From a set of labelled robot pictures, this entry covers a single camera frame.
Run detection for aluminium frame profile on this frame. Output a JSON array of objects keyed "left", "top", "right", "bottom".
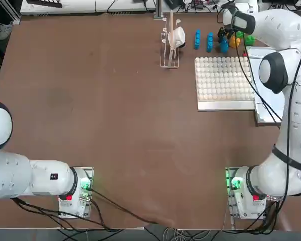
[{"left": 5, "top": 0, "right": 22, "bottom": 25}]

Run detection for white studded baseplate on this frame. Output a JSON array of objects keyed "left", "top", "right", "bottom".
[{"left": 194, "top": 56, "right": 256, "bottom": 112}]

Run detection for black base cable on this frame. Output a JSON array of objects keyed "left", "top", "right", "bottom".
[{"left": 86, "top": 187, "right": 176, "bottom": 226}]

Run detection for white shoe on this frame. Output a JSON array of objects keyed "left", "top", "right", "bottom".
[{"left": 0, "top": 22, "right": 13, "bottom": 41}]

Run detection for yellow two-stud block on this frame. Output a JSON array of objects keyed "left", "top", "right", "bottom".
[{"left": 228, "top": 36, "right": 242, "bottom": 49}]

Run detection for aluminium frame post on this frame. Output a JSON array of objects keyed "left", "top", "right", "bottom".
[{"left": 153, "top": 0, "right": 164, "bottom": 19}]

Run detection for whiteboard with metal frame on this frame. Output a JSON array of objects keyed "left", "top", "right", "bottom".
[{"left": 247, "top": 46, "right": 285, "bottom": 124}]

